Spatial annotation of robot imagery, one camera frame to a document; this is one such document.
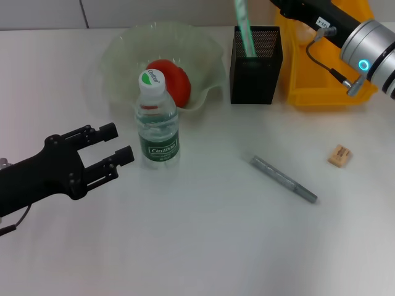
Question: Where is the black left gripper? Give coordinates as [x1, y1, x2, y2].
[0, 122, 136, 220]

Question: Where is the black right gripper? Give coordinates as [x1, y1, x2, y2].
[270, 0, 362, 49]

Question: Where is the clear water bottle green label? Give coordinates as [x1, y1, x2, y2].
[135, 69, 181, 170]

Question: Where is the mint green utility knife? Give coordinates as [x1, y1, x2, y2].
[233, 0, 259, 67]

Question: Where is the beige eraser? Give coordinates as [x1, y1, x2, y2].
[326, 144, 352, 168]

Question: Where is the grey marker pen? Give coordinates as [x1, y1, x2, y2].
[250, 155, 318, 204]

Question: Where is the black mesh pen holder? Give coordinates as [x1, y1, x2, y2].
[230, 25, 284, 105]

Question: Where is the translucent green wavy fruit plate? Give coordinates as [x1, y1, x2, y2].
[98, 21, 228, 113]

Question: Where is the yellow plastic bin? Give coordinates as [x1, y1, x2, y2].
[274, 0, 379, 107]

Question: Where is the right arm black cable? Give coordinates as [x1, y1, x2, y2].
[305, 26, 371, 98]

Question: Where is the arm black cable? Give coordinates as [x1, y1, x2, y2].
[0, 157, 31, 237]
[305, 26, 371, 98]

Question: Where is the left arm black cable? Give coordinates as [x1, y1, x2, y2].
[0, 157, 31, 237]

